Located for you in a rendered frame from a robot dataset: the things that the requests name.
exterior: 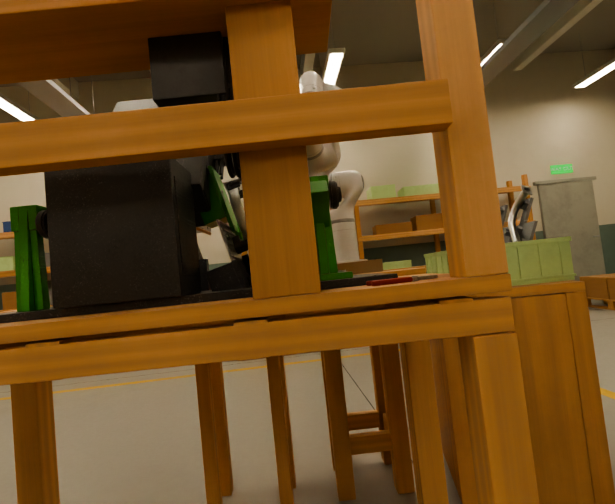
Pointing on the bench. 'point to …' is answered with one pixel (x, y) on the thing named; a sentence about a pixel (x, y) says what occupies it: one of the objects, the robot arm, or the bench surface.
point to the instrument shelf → (104, 34)
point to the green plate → (221, 209)
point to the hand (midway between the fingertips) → (235, 190)
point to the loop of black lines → (227, 100)
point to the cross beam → (210, 128)
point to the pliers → (399, 280)
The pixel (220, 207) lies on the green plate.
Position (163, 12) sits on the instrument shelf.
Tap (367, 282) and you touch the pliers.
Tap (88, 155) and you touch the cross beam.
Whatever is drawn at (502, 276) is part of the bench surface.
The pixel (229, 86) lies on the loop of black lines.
